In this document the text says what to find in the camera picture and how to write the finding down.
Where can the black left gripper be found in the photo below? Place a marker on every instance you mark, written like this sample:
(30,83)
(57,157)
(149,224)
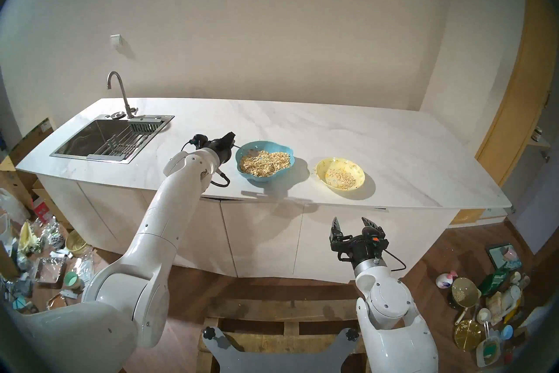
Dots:
(220,151)

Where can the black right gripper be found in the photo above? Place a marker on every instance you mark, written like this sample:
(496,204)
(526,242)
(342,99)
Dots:
(367,256)

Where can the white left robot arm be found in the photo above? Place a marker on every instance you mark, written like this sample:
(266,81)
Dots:
(166,210)

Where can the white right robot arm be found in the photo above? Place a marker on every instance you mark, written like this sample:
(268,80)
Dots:
(388,302)

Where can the blue flower-shaped bowl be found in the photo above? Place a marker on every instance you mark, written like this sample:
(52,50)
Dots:
(262,179)

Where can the small oat cereal heap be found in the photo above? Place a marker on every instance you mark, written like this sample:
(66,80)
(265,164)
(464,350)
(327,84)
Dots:
(340,178)

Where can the yellow floral bowl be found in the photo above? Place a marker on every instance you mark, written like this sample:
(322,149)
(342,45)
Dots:
(359,173)

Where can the white and green scoop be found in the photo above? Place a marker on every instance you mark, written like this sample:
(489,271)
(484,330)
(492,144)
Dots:
(489,350)

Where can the white counter cabinet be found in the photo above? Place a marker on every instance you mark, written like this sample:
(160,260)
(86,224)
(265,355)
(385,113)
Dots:
(262,236)

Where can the black star knob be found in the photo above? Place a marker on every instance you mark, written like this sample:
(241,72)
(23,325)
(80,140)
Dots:
(210,333)
(352,335)

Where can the white pink-capped bottle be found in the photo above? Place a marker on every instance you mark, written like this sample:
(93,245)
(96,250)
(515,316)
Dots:
(445,280)

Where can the metal sink drain rack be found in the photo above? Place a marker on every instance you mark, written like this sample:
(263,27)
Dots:
(118,145)

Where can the curved metal faucet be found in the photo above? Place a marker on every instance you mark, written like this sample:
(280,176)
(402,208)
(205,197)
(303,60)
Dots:
(123,94)

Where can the stainless steel sink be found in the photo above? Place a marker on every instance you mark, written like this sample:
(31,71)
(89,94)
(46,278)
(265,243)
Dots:
(83,140)

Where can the green snack bag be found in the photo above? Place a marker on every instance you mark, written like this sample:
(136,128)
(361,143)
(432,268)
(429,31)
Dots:
(498,278)

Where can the gold round plate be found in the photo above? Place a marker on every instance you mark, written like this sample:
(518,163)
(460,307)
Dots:
(467,335)

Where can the small white cup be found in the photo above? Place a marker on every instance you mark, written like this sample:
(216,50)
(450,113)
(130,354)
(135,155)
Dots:
(484,315)

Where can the white jug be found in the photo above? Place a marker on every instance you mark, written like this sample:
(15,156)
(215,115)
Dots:
(510,298)

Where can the wicker basket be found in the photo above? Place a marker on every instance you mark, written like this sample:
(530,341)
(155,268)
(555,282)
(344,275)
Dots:
(77,243)

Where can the blue cup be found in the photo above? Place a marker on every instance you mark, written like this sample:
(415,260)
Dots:
(507,332)

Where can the brown cardboard box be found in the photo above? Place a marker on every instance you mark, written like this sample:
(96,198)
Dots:
(30,142)

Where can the black-white patterned ball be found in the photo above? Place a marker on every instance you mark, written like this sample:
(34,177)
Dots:
(56,240)

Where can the small white shelf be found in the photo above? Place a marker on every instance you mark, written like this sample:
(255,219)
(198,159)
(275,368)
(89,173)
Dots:
(539,142)

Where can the wooden door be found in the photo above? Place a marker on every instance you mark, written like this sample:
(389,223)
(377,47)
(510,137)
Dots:
(524,114)

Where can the small glass jar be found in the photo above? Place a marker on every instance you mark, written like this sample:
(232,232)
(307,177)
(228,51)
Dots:
(538,132)

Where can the light green cup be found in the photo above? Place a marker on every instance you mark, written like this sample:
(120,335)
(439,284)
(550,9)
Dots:
(72,281)

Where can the clear plastic tray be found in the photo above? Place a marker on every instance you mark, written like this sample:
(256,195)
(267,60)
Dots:
(50,270)

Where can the yellow-green bag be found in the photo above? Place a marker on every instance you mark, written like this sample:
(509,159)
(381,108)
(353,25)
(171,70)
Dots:
(27,239)

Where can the white plastic bag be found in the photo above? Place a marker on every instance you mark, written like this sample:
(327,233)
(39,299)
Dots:
(13,206)

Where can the brown food tray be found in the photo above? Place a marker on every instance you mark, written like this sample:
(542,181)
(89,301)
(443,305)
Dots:
(56,301)

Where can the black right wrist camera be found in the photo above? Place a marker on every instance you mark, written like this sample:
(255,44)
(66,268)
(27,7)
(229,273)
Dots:
(374,242)

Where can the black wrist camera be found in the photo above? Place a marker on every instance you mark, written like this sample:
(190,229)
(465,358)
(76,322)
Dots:
(199,142)
(374,242)

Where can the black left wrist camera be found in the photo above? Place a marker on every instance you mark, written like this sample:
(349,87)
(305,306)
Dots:
(199,142)

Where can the white wall switch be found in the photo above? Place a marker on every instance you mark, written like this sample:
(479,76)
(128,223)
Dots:
(115,40)

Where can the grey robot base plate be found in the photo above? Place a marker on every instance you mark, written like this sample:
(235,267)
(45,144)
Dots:
(279,363)

